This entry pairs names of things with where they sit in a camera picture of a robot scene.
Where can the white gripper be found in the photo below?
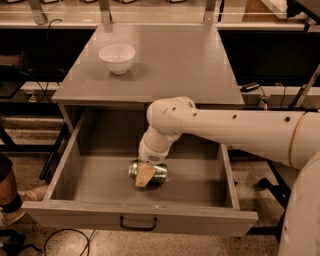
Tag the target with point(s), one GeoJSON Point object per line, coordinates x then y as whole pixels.
{"type": "Point", "coordinates": [151, 156]}

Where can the green soda can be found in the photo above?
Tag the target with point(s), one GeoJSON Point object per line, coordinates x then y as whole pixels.
{"type": "Point", "coordinates": [160, 171]}

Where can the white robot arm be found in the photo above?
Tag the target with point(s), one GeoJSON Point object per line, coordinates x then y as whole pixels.
{"type": "Point", "coordinates": [291, 138]}

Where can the open grey top drawer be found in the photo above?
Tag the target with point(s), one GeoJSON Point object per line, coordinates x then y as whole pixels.
{"type": "Point", "coordinates": [91, 188]}

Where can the grey cabinet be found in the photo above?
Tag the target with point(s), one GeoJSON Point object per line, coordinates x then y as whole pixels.
{"type": "Point", "coordinates": [171, 60]}

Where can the white bowl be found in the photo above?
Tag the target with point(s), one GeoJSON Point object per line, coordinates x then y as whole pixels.
{"type": "Point", "coordinates": [118, 58]}

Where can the small black device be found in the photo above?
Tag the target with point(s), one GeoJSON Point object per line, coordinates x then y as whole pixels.
{"type": "Point", "coordinates": [249, 87]}

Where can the person leg with shoe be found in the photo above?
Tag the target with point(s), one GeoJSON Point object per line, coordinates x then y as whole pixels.
{"type": "Point", "coordinates": [11, 200]}

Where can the black drawer handle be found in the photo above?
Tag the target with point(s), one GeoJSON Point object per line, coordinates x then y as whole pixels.
{"type": "Point", "coordinates": [137, 224]}

